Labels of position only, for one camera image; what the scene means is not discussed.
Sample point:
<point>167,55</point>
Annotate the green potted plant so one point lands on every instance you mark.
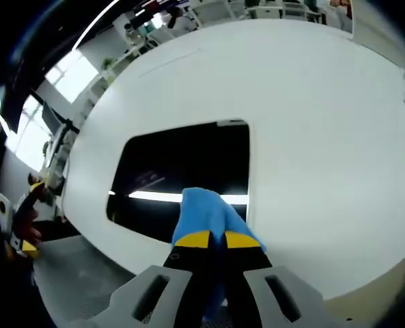
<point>108,63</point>

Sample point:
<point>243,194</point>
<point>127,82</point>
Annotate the blue cleaning cloth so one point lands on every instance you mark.
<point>202,212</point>

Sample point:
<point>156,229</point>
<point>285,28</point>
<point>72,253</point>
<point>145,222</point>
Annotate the person's left hand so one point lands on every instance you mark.
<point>31,227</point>

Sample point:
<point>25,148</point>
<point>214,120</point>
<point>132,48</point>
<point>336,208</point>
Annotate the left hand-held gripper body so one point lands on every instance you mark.
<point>1,206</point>

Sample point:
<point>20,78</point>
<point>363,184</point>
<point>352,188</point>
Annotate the computer monitor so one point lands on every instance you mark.
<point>50,118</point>

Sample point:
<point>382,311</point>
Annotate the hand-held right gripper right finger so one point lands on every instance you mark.
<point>250,273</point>

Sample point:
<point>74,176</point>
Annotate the grey mesh chair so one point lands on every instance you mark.
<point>72,273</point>

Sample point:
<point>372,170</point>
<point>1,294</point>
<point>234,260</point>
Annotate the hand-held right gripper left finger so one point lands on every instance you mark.
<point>185,273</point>

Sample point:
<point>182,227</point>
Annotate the black tablet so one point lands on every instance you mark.
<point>181,153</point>

